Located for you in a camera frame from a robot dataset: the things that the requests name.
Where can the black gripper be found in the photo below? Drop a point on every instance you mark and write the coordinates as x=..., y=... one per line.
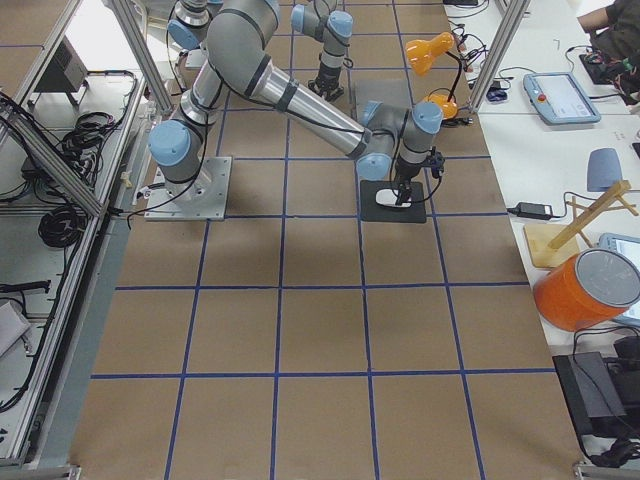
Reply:
x=404, y=175
x=327, y=81

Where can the white computer mouse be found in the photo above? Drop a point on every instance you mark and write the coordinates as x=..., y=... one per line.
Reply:
x=386, y=198

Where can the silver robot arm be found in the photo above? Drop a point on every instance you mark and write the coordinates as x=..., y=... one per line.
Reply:
x=315, y=30
x=235, y=35

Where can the black mousepad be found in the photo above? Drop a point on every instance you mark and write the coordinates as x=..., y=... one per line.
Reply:
x=371, y=212

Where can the grey closed laptop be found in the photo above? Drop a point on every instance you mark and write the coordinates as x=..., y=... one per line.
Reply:
x=385, y=95

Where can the black power adapter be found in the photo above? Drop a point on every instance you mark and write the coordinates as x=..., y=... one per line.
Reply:
x=533, y=211

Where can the wooden stand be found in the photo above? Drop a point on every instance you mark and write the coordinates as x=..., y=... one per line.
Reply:
x=550, y=245

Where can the orange cylindrical container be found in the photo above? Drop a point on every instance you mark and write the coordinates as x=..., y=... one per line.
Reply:
x=573, y=295

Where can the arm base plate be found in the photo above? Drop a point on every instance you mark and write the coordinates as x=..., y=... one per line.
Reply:
x=206, y=199

